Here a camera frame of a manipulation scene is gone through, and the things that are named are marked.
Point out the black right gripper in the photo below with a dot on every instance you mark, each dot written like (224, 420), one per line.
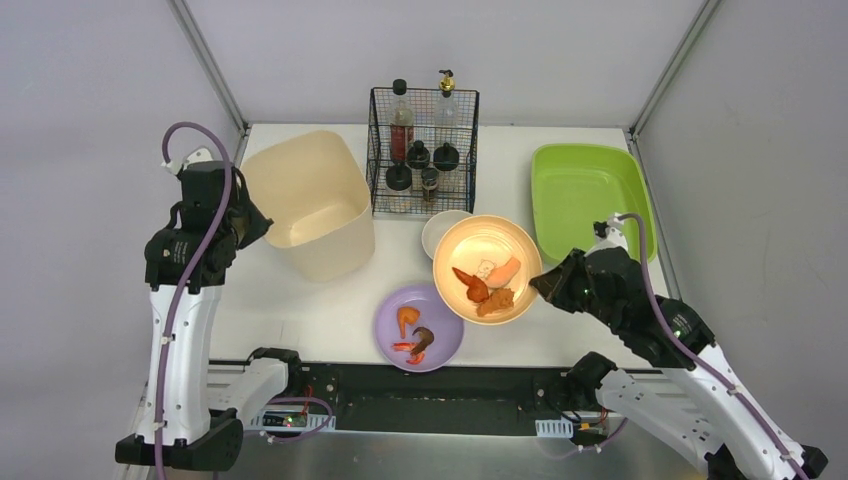
(569, 281)

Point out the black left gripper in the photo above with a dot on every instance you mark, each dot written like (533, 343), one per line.
(245, 216)

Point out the beige plastic bin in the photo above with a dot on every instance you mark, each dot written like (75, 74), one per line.
(317, 196)

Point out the orange plastic plate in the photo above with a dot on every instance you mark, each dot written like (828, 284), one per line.
(476, 245)

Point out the white shaker black spout lid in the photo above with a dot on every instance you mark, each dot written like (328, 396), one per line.
(398, 180)

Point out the small pepper jar black lid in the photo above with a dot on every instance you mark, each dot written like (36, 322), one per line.
(429, 183)

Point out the salt shaker black pump lid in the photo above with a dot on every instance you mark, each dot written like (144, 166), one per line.
(418, 160)

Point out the soy sauce bottle red label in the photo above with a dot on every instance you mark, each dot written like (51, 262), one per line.
(401, 123)

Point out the clear bottle gold pump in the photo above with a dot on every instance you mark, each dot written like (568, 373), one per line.
(446, 107)

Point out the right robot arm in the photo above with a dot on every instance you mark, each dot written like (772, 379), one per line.
(728, 435)

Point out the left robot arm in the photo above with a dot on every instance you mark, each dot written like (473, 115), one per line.
(182, 427)

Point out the fried chicken food piece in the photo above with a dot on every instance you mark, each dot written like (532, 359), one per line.
(499, 300)

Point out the salmon sushi food piece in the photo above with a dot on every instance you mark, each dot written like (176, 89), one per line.
(500, 276)

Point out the green plastic tub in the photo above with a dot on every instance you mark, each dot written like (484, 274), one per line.
(573, 186)

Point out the purple plastic plate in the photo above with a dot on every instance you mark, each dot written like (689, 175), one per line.
(447, 327)

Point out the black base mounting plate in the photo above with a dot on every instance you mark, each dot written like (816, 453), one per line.
(450, 400)

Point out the white ceramic bowl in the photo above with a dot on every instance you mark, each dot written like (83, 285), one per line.
(437, 226)

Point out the brown mushroom food piece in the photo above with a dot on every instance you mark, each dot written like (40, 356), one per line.
(425, 339)

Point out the orange shrimp food piece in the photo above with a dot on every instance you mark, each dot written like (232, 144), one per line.
(406, 316)

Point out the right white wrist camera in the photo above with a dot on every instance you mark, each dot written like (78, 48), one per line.
(608, 234)

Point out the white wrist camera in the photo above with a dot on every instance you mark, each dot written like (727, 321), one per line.
(608, 234)
(199, 155)

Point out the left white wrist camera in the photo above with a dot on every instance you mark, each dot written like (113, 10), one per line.
(199, 155)

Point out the black wire basket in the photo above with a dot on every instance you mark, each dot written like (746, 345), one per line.
(464, 137)

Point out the aluminium frame rail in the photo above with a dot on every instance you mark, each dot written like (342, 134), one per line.
(204, 55)

